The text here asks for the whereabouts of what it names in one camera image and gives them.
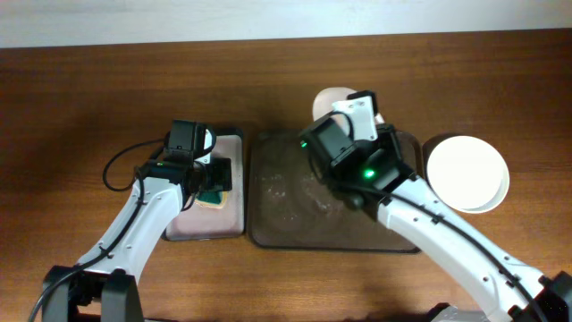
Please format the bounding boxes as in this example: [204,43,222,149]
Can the green and yellow sponge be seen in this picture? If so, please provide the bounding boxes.
[195,191,228,208]

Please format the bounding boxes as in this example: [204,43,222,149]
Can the pink plate with red stain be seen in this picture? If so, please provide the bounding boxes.
[312,87,385,124]

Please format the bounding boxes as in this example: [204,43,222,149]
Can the white plate with red stain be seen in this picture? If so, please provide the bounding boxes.
[425,135,510,207]

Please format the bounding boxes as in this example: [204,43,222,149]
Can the pale green plate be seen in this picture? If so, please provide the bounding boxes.
[451,186,509,214]

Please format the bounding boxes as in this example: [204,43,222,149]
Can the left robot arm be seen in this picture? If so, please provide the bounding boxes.
[29,120,244,321]

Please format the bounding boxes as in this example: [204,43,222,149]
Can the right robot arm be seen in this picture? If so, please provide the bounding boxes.
[299,87,571,321]

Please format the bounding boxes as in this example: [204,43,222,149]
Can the small black tray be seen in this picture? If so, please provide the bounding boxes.
[161,126,246,242]

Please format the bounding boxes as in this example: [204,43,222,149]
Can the large brown serving tray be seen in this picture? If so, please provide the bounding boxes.
[247,130,420,254]

